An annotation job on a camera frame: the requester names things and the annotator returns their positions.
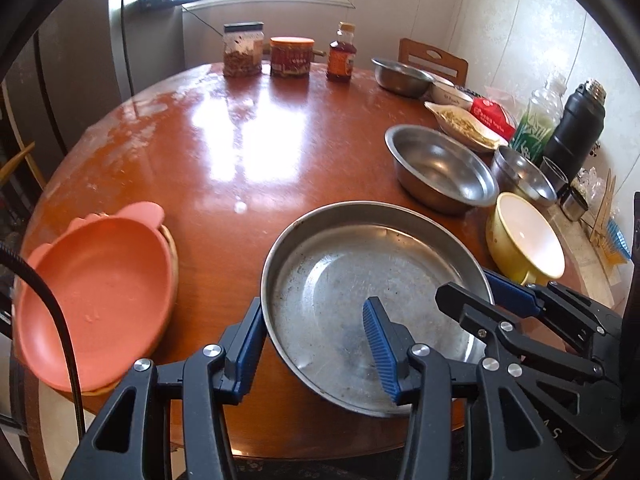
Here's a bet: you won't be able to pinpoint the thin black cable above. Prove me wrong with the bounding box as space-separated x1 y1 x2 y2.
182 5 226 38

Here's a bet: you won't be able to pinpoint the wooden clip stand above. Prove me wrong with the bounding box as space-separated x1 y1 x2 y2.
590 169 617 248

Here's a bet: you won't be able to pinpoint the black thermos flask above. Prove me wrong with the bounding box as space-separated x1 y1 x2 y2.
542 79 607 181

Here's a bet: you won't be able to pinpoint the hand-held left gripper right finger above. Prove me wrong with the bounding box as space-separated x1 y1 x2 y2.
362 296 573 480

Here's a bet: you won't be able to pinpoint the blue paper liners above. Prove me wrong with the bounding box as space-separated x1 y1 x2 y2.
602 219 632 263

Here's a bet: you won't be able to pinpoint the large steel plate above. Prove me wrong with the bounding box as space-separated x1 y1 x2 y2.
261 201 496 418

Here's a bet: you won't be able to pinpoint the green plastic bottle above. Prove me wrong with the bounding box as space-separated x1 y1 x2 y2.
509 72 568 163

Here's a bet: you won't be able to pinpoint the jar of nuts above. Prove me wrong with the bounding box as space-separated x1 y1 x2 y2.
222 21 264 78

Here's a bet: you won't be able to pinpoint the yellow wooden frame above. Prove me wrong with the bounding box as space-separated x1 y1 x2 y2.
0 142 48 191

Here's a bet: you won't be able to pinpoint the red tub orange lid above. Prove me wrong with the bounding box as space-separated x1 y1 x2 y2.
270 36 316 80

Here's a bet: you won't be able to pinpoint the pink plastic plate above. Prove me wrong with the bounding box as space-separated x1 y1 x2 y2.
12 201 178 393

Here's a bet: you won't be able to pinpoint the red packet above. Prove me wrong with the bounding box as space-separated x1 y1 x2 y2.
469 97 517 142

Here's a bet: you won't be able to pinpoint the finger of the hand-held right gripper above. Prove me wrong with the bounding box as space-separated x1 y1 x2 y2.
482 269 623 346
435 282 606 383

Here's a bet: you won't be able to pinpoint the honey bottle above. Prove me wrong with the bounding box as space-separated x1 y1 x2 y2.
326 21 358 83

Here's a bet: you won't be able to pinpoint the small steel bowl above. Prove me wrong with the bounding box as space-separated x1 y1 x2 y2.
490 146 558 211

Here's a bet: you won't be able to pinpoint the clear snack bag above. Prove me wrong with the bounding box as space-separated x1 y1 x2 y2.
575 165 608 201

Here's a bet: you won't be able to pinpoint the small steel cup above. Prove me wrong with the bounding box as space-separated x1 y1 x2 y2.
559 187 590 222

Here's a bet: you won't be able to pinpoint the grey refrigerator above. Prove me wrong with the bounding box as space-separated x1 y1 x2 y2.
0 0 126 201

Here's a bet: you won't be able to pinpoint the clear plastic cup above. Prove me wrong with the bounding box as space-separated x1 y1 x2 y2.
539 156 570 196

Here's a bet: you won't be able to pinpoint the yellow bowl with handle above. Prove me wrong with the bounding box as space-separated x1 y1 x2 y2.
486 191 567 286

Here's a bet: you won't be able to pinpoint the white bowl with food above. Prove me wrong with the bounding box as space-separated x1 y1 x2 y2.
430 80 473 111

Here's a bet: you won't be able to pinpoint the thick black cable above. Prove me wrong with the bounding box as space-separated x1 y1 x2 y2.
0 240 86 441

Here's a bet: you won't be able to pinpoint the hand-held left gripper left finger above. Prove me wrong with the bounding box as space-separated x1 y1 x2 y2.
60 297 268 480

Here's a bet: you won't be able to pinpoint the medium steel bowl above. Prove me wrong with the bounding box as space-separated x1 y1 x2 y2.
384 124 501 216

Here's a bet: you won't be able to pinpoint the white dish with sprouts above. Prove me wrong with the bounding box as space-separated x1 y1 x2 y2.
424 101 508 153

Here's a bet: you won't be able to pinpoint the wooden chair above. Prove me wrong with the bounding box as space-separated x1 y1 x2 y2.
398 37 469 87

